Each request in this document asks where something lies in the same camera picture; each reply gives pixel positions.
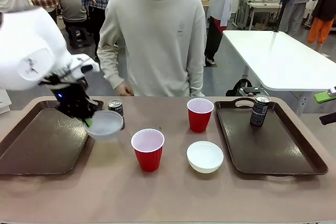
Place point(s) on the person's left forearm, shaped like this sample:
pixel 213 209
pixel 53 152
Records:
pixel 196 77

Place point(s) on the black camera pole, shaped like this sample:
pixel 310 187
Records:
pixel 283 6

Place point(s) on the dark plastic stool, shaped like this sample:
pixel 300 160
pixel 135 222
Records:
pixel 77 36

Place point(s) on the bystander in orange trousers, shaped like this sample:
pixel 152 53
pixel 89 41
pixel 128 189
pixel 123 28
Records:
pixel 321 16

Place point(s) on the black bag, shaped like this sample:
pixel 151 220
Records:
pixel 244 87

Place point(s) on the person in beige sweatshirt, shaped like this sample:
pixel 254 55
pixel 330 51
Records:
pixel 155 40

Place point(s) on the black drink can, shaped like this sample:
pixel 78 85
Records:
pixel 115 106
pixel 259 112

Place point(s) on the opaque white bowl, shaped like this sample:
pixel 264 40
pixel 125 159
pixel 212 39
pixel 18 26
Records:
pixel 205 157

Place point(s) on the translucent white plastic bowl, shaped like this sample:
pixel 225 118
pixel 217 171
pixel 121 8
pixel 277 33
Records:
pixel 105 127

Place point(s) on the red plastic cup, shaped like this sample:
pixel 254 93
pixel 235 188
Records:
pixel 147 153
pixel 199 119

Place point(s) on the white background table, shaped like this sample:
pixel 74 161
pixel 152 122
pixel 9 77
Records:
pixel 278 56

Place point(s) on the bystander in white top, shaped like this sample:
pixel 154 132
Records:
pixel 219 3

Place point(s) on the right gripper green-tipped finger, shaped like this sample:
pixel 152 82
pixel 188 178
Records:
pixel 325 96
pixel 329 119

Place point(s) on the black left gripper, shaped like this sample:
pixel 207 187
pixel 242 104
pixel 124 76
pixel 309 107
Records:
pixel 74 100

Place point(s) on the brown plastic tray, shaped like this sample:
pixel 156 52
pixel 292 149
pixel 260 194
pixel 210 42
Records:
pixel 44 142
pixel 267 148

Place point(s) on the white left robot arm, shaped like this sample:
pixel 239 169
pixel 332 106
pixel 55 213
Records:
pixel 26 45

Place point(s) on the person's right forearm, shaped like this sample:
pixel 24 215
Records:
pixel 107 64

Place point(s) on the person's right hand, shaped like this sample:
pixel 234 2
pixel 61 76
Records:
pixel 124 89

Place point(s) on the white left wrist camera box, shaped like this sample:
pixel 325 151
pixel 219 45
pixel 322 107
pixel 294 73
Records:
pixel 78 69

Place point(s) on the grey background workbench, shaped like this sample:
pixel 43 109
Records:
pixel 258 9

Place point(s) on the white box at table edge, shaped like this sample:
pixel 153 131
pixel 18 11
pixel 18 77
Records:
pixel 4 102

